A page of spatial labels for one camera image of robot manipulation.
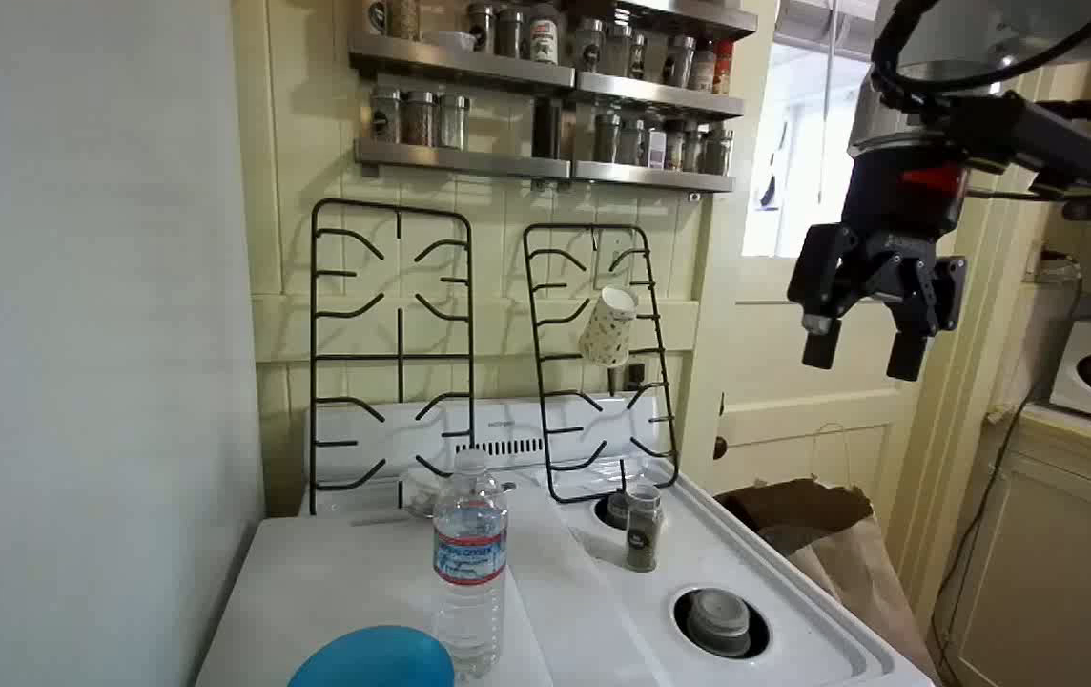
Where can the blue bowl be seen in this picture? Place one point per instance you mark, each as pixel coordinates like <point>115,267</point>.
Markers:
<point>374,658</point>

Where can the cream kitchen cabinet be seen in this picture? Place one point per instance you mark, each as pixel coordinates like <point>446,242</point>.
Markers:
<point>1064,575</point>

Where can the red spice jar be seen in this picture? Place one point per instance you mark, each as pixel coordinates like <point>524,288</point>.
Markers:
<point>726,65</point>

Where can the black door latch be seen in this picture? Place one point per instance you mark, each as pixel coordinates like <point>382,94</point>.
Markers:
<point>720,448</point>

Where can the clear plastic water bottle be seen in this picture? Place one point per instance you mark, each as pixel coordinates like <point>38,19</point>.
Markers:
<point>469,558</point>

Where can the metal spice shelf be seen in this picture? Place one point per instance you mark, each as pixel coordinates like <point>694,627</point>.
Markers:
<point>469,63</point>
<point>469,162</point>

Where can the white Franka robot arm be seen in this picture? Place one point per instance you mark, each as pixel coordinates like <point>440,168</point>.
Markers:
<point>904,121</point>

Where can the white refrigerator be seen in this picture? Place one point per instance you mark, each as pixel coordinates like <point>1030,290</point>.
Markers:
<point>90,320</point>

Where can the white door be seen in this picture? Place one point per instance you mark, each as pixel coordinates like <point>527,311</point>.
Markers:
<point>814,423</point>

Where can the glass spice jar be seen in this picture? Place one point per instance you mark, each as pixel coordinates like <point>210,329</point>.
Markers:
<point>680,63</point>
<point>455,121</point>
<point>507,31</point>
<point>619,47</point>
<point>706,63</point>
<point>683,147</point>
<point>633,138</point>
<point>657,144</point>
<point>609,134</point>
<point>713,152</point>
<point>481,31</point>
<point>394,18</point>
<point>416,117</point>
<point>388,117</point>
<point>588,45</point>

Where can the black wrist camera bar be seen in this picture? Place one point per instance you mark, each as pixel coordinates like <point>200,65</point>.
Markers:
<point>1043,138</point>

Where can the white gas stove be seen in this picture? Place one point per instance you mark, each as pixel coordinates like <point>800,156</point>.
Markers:
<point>598,611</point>

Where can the dark spice jar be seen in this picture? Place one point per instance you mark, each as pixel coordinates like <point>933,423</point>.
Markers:
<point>547,128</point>

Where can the white label spice jar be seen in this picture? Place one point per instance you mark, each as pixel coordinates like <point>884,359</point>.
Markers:
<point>542,37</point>

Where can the black stove grate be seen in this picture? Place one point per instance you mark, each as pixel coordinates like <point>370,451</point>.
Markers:
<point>398,320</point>
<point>542,383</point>

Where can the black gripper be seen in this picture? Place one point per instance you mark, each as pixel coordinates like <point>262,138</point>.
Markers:
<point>902,213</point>

